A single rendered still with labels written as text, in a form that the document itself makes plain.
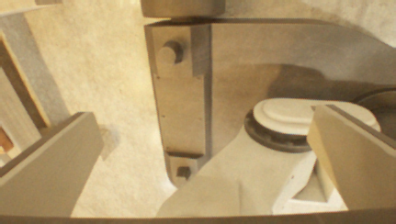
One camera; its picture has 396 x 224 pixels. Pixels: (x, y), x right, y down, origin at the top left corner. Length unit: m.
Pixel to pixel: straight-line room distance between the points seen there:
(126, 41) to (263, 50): 0.45
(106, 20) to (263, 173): 0.65
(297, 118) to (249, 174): 0.13
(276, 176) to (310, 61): 0.27
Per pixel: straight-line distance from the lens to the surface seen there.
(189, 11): 0.43
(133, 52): 0.72
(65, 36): 0.87
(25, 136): 1.04
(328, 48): 0.49
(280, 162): 0.33
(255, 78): 0.48
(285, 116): 0.36
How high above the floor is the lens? 0.61
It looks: 58 degrees down
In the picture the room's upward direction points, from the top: 158 degrees counter-clockwise
